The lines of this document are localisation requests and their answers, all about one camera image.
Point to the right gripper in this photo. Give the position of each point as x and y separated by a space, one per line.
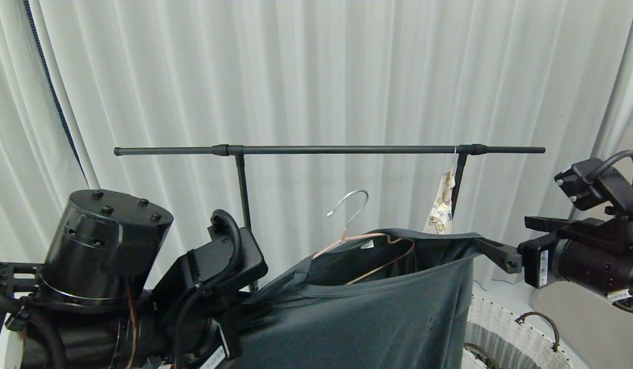
577 264

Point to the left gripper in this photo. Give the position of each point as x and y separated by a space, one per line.
193 338

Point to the cream printed shorts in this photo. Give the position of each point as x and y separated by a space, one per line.
442 205

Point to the pink clothes hanger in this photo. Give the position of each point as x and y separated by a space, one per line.
353 210
455 152

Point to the dark blue garment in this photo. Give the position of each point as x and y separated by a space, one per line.
373 307

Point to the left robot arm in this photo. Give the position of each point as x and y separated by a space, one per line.
101 246

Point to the white laundry basket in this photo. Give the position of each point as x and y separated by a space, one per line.
501 333

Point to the black clothes rack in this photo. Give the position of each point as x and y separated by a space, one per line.
321 149

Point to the white curtain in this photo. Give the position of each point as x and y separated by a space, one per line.
296 66

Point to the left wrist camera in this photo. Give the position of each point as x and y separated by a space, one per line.
224 266

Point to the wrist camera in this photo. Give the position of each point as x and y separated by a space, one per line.
224 266
603 189

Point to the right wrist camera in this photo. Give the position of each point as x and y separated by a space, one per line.
603 189

